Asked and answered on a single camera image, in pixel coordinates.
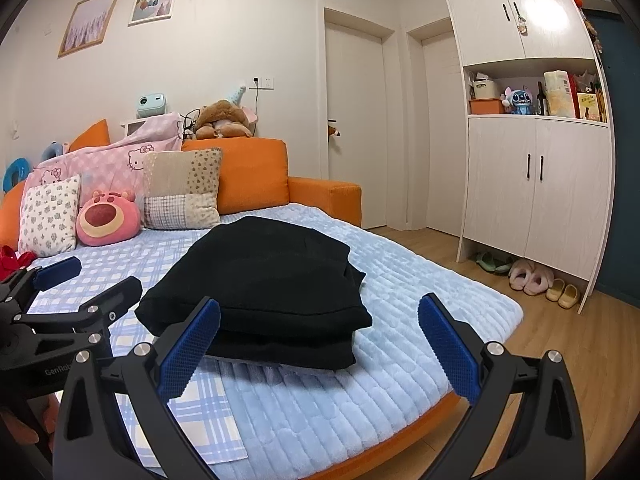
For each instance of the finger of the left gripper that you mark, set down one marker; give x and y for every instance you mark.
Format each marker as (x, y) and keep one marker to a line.
(95, 316)
(55, 272)

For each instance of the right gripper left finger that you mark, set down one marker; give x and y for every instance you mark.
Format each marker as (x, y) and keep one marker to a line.
(150, 375)

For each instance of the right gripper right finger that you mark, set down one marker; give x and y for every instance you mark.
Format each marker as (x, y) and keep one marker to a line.
(546, 439)

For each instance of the black large garment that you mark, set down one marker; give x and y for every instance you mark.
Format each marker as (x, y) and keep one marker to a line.
(287, 294)

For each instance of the person's left hand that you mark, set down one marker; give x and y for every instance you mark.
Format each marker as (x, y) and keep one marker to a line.
(25, 424)

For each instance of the red garment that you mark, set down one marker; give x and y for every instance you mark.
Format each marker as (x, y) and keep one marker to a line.
(11, 262)

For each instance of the white floral pillow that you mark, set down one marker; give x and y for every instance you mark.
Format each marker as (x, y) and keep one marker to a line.
(48, 218)

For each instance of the pink bear plush cushion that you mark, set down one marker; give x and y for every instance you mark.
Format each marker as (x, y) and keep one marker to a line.
(108, 218)

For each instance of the yellow slippers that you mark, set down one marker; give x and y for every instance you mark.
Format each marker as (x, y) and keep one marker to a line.
(564, 294)

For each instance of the pink fluffy slippers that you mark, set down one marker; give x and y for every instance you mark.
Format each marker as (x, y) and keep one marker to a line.
(530, 277)

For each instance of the pink Hello Kitty quilt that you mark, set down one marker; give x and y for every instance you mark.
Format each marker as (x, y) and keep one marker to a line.
(117, 167)

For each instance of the beige patchwork pillow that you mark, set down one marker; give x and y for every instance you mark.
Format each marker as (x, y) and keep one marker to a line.
(180, 189)

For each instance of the green slippers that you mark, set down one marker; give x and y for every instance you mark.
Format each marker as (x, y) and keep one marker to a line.
(493, 265)

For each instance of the mint green projector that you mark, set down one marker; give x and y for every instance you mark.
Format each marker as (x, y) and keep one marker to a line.
(152, 104)

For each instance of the brown plush toy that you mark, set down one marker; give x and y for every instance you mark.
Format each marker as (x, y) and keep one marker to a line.
(222, 119)

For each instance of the white tall wardrobe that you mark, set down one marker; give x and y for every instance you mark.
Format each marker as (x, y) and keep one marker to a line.
(536, 187)

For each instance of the wooden framed picture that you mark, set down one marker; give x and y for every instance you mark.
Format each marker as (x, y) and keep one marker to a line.
(87, 25)

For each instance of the white framed picture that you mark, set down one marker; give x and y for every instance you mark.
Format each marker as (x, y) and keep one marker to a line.
(145, 11)

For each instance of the white door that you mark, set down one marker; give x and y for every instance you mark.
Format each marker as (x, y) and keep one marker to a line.
(361, 84)
(437, 129)

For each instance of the dark wine bottle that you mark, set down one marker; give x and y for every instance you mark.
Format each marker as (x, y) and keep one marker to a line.
(541, 100)

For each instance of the blue Stitch plush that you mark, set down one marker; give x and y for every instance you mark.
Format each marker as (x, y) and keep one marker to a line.
(518, 101)

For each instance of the white paper towel pack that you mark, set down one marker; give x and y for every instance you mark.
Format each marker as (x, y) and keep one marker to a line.
(559, 94)

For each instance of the orange storage box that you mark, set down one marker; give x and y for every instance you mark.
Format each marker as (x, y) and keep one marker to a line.
(486, 107)

